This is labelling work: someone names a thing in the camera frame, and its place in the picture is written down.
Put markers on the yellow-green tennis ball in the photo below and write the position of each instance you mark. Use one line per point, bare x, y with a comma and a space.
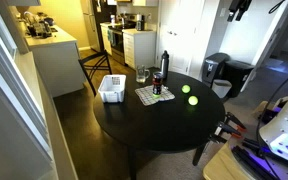
193, 100
186, 89

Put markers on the dark red travel cup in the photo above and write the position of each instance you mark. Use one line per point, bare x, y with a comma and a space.
157, 80

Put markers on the checkered dish cloth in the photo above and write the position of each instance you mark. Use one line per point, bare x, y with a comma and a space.
148, 98

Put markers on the clear glass mug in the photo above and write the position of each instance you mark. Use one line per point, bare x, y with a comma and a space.
142, 73

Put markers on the round black table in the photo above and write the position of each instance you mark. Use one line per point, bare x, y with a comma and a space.
166, 127

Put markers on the white plastic basket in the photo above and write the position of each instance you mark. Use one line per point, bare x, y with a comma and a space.
112, 88

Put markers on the black water bottle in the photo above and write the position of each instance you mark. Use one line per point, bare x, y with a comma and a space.
164, 64

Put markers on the white kitchen cabinet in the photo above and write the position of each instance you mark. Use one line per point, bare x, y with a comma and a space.
139, 47

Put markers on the black wooden chair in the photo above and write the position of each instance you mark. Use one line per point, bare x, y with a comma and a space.
93, 63

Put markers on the black coffee maker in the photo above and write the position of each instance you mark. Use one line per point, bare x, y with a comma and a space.
140, 22

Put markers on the stainless kitchen stove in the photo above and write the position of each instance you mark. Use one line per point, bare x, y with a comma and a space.
128, 21

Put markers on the black trash can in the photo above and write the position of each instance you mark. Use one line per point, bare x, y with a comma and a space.
213, 67

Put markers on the small white waste bin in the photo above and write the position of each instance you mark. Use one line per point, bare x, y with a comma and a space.
221, 87

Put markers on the black refrigerator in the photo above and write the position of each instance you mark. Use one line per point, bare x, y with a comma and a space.
96, 12

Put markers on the black orange clamp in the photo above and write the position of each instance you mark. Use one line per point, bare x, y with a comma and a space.
225, 127

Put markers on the white kitchen island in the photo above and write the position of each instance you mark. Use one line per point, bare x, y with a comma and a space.
57, 59

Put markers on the light wooden board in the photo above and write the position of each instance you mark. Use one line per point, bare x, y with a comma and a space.
223, 166

